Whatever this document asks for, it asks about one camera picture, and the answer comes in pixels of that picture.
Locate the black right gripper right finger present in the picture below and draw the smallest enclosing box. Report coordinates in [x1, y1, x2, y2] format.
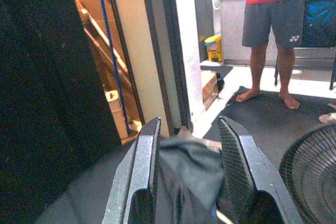
[218, 115, 305, 224]

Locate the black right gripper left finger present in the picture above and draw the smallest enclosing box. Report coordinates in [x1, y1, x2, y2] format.
[101, 116, 162, 224]

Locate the dark green cloth garment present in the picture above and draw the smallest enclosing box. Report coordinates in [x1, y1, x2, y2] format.
[153, 126, 238, 224]

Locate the black floor fan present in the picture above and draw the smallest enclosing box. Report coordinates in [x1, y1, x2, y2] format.
[279, 123, 336, 224]

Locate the pale slipper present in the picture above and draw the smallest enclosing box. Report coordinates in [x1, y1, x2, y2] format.
[318, 113, 336, 124]

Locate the brown cardboard box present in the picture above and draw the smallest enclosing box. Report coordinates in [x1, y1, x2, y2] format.
[201, 69, 219, 111]

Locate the wooden ladder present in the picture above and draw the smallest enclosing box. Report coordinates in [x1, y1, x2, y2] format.
[66, 0, 144, 141]

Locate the dark framed glass door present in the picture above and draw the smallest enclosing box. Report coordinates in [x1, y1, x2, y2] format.
[103, 0, 194, 137]

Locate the black fabric panel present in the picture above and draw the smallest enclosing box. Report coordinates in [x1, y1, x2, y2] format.
[0, 0, 123, 224]

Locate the yellow plastic container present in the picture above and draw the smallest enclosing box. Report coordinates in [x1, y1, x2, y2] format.
[204, 35, 223, 62]

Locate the black metal rack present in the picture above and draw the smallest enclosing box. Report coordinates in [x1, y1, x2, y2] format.
[274, 0, 336, 90]

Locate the person in red shirt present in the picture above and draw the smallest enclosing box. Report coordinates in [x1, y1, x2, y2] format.
[234, 0, 307, 111]

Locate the grey cabinet with dark top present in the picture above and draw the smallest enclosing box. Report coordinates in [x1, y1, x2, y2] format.
[216, 0, 279, 66]

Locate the blue bag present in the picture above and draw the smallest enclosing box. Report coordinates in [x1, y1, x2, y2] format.
[301, 0, 336, 48]

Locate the blue rope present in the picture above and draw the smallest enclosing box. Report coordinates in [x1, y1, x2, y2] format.
[94, 0, 131, 133]

